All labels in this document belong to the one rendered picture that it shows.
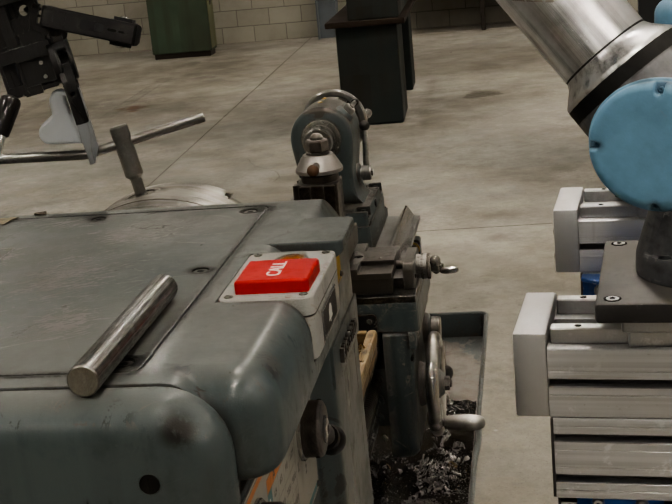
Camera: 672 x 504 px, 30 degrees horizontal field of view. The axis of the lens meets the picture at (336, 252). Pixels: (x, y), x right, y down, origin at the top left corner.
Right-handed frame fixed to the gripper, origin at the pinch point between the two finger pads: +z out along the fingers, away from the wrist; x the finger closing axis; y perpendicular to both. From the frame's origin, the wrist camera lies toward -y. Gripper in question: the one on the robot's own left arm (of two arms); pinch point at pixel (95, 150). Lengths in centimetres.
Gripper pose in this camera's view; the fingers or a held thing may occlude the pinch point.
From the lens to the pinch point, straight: 150.4
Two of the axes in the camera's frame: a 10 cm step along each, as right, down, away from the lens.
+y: -9.4, 3.1, -1.2
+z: 2.7, 9.3, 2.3
